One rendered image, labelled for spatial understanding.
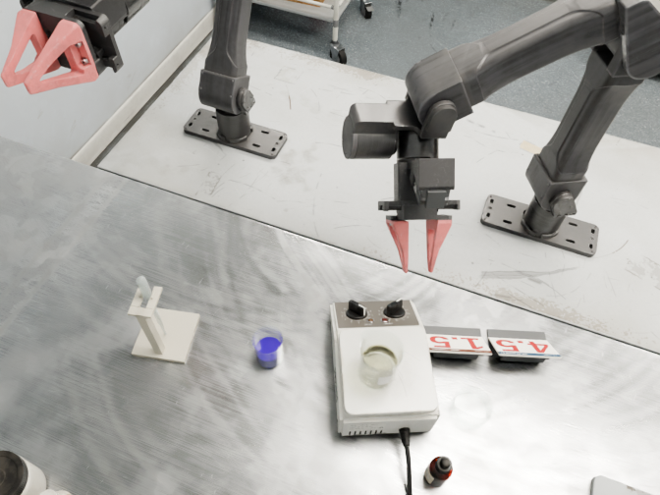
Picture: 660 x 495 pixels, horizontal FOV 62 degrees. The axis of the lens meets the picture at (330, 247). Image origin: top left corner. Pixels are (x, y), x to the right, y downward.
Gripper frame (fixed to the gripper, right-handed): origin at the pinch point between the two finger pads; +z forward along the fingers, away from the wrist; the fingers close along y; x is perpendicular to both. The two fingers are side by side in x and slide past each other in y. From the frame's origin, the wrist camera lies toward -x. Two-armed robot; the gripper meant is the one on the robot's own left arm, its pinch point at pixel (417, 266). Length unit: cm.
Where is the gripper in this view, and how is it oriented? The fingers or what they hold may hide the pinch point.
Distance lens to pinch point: 77.0
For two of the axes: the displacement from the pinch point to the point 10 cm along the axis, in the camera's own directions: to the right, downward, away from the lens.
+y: 10.0, -0.2, 0.6
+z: 0.2, 10.0, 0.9
